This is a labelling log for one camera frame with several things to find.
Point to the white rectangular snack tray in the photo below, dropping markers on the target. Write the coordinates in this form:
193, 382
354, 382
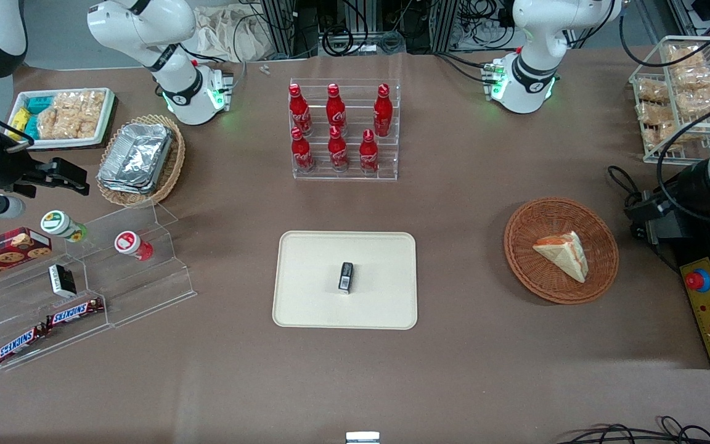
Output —
105, 123

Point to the teal snack packet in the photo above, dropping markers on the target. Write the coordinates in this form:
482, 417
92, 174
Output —
30, 126
39, 103

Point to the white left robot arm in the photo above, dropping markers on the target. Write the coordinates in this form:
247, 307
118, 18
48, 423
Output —
534, 61

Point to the beige cloth bag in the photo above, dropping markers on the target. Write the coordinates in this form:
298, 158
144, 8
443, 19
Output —
219, 34

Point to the yellow snack packet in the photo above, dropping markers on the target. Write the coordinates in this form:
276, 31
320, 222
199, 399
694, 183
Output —
18, 118

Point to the small black snack box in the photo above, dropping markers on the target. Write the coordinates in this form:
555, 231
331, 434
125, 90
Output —
346, 277
62, 280

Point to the red plaid cookie box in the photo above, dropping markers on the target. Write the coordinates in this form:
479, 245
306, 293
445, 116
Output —
4, 253

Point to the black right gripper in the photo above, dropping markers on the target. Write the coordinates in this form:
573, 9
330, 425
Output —
5, 168

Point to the stacked aluminium foil containers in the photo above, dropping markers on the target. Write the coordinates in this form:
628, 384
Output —
136, 154

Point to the small grey device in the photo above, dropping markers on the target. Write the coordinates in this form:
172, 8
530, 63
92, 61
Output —
362, 438

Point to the clear acrylic tiered shelf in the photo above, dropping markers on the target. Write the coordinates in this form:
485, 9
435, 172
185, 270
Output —
139, 290

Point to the beige plastic tray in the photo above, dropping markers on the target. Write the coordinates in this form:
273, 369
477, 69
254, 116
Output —
306, 277

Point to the green sunflower lid cup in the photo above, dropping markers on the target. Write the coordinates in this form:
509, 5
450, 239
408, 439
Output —
59, 223

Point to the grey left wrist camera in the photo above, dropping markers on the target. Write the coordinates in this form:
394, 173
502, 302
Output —
657, 229

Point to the oval tan wicker basket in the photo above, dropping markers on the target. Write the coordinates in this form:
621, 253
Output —
170, 169

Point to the triangular wrapped sandwich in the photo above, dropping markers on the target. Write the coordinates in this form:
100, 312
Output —
567, 253

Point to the clear rice cracker pack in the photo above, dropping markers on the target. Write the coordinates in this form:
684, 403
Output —
59, 126
697, 77
685, 55
703, 100
652, 91
652, 113
660, 135
84, 105

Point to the red cola bottle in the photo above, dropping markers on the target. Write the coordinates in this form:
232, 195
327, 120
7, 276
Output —
299, 111
336, 111
338, 153
368, 155
302, 154
383, 114

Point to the round brown wicker basket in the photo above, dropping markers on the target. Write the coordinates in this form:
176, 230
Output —
534, 277

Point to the red strawberry lid cup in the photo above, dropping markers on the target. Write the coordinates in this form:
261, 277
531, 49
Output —
130, 243

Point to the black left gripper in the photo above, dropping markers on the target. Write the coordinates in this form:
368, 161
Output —
686, 192

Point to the brown Snickers bar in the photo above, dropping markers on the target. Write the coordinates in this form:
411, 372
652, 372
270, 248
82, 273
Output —
19, 345
74, 312

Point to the clear acrylic bottle rack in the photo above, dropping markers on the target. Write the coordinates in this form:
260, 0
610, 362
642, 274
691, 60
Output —
346, 176

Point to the red emergency stop button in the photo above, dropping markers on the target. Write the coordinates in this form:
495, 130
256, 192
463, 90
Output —
697, 280

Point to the aluminium profile frame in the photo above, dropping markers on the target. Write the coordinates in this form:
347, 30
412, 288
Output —
450, 24
278, 28

